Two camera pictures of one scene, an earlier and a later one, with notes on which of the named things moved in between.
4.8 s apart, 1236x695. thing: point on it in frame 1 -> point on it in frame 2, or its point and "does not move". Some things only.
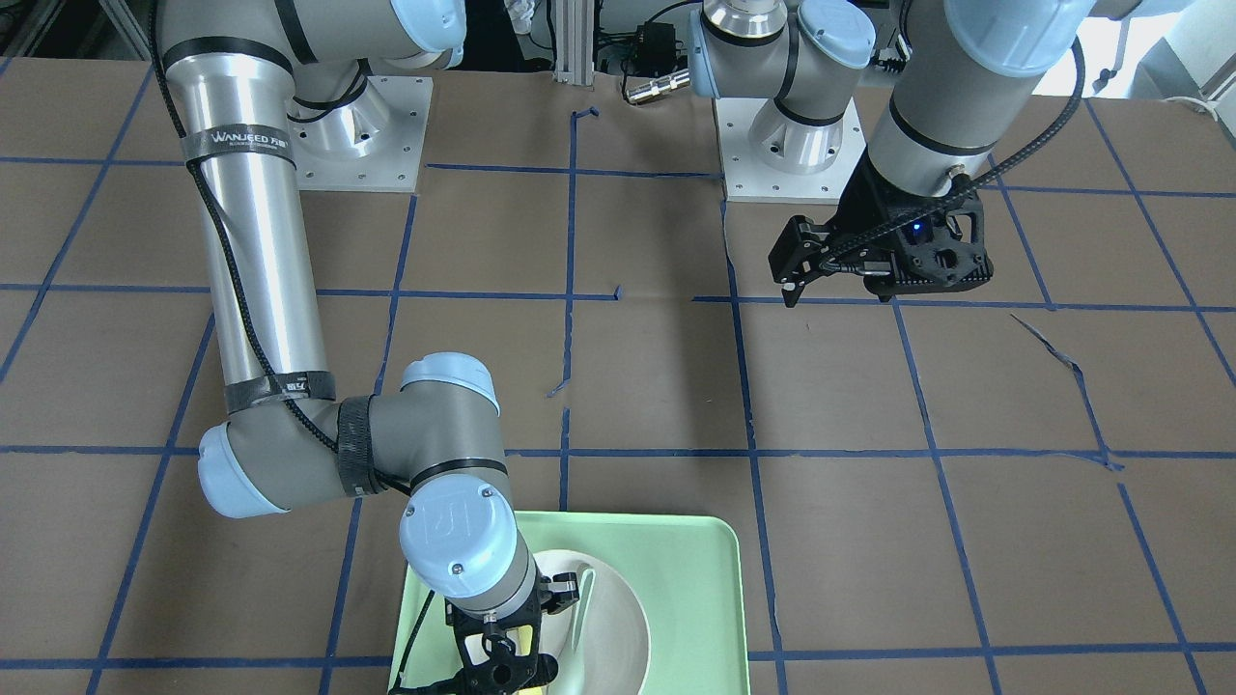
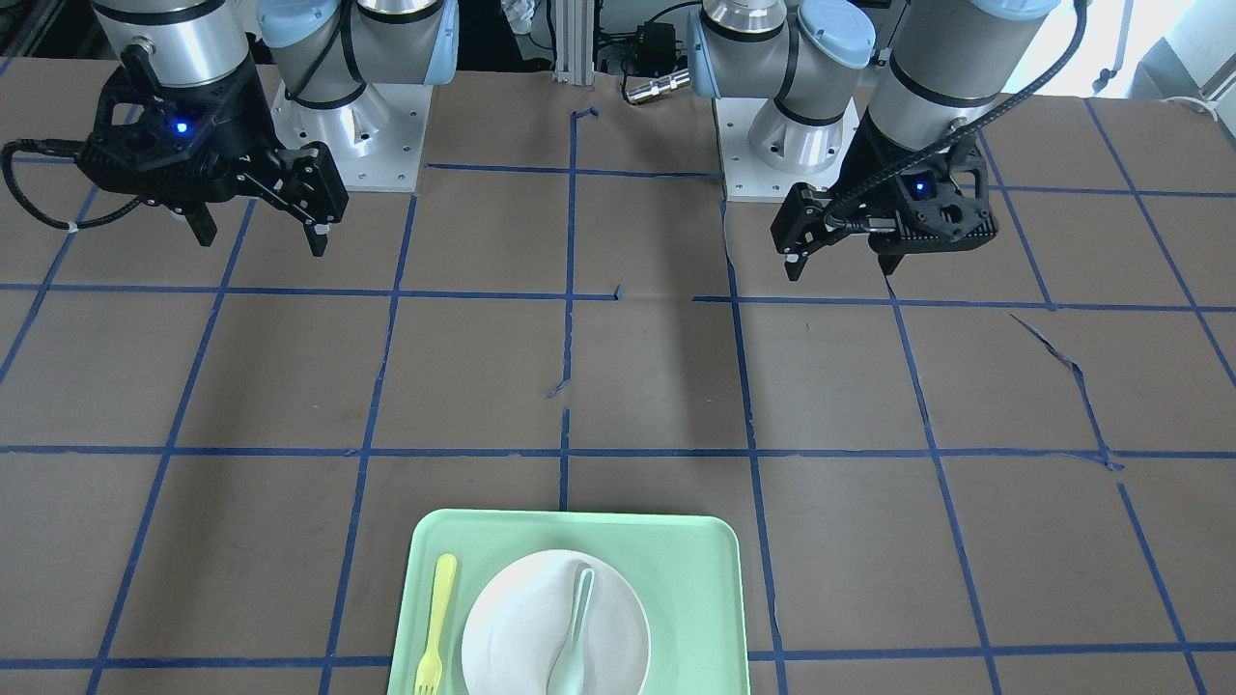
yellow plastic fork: (524, 643) -> (430, 670)
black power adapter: (655, 47) does not move
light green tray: (691, 568) does not move
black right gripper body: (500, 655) -> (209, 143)
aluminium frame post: (575, 41) does not move
